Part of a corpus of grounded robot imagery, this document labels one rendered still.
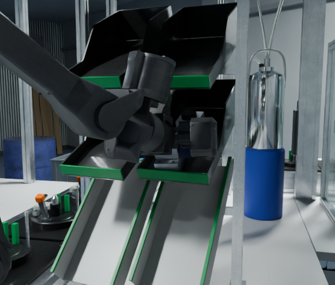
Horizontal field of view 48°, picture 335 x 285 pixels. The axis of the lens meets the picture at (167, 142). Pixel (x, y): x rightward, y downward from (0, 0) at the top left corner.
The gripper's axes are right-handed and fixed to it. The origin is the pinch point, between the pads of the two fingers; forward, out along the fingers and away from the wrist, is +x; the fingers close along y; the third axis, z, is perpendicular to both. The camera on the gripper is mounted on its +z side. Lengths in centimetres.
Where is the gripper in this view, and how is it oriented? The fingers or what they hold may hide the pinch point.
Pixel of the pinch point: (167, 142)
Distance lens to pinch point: 66.6
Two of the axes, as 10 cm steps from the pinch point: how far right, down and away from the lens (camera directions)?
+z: 0.1, -9.9, 1.3
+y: -9.6, 0.3, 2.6
